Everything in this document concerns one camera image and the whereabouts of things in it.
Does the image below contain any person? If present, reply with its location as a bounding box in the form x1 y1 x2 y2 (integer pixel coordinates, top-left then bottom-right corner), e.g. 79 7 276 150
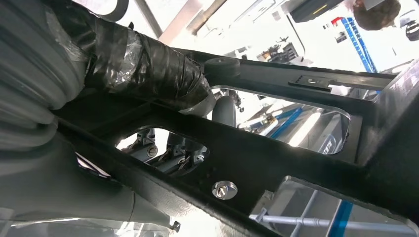
353 0 402 32

